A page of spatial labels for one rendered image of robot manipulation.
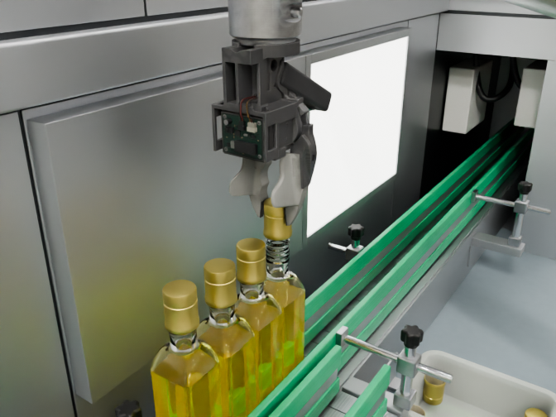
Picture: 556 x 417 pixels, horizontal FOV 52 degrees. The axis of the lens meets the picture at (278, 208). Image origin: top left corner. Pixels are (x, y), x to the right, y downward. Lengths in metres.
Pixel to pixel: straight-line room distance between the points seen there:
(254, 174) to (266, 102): 0.11
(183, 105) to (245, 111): 0.14
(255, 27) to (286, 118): 0.10
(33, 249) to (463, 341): 0.87
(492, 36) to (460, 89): 0.22
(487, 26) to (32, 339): 1.21
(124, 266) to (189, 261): 0.12
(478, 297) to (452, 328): 0.15
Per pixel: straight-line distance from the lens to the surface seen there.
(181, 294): 0.58
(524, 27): 1.50
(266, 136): 0.58
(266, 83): 0.60
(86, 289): 0.67
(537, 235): 1.62
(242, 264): 0.66
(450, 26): 1.55
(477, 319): 1.32
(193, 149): 0.74
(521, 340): 1.29
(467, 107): 1.69
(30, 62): 0.58
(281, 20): 0.59
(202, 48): 0.74
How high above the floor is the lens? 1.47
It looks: 24 degrees down
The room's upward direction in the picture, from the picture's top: straight up
